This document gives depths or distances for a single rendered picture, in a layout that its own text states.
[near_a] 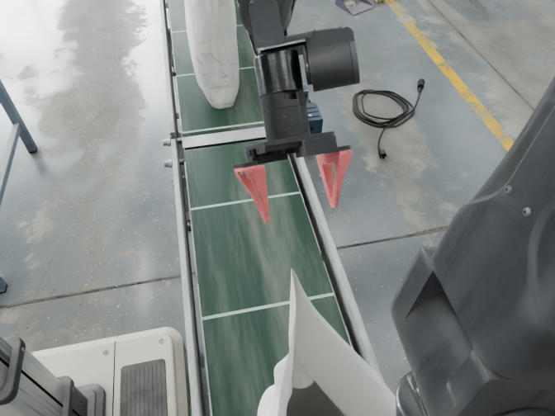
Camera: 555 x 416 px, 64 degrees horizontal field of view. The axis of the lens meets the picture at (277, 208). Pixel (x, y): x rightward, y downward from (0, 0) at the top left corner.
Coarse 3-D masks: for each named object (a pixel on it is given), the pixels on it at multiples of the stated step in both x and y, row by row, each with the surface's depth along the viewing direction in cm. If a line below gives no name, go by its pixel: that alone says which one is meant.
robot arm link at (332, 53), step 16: (256, 0) 49; (272, 0) 49; (256, 16) 50; (272, 16) 50; (256, 32) 50; (272, 32) 50; (304, 32) 51; (320, 32) 52; (336, 32) 52; (352, 32) 51; (256, 48) 51; (320, 48) 52; (336, 48) 52; (352, 48) 51; (320, 64) 52; (336, 64) 52; (352, 64) 52; (320, 80) 53; (336, 80) 53; (352, 80) 53
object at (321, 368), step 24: (312, 312) 56; (288, 336) 73; (312, 336) 60; (336, 336) 53; (288, 360) 52; (312, 360) 64; (336, 360) 57; (360, 360) 51; (288, 384) 62; (312, 384) 82; (336, 384) 61; (360, 384) 54; (384, 384) 48; (264, 408) 72; (288, 408) 92; (312, 408) 92; (336, 408) 81; (360, 408) 58; (384, 408) 51
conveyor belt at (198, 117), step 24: (168, 0) 258; (240, 24) 239; (240, 48) 223; (192, 72) 208; (240, 72) 208; (192, 96) 196; (240, 96) 196; (192, 120) 185; (216, 120) 185; (240, 120) 185; (216, 144) 183
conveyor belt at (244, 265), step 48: (240, 144) 175; (192, 192) 158; (240, 192) 158; (288, 192) 158; (240, 240) 144; (288, 240) 144; (240, 288) 132; (288, 288) 132; (240, 336) 122; (240, 384) 114
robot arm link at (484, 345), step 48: (528, 144) 14; (480, 192) 17; (528, 192) 14; (480, 240) 16; (528, 240) 14; (432, 288) 20; (480, 288) 16; (528, 288) 14; (432, 336) 19; (480, 336) 16; (528, 336) 14; (432, 384) 18; (480, 384) 15; (528, 384) 15
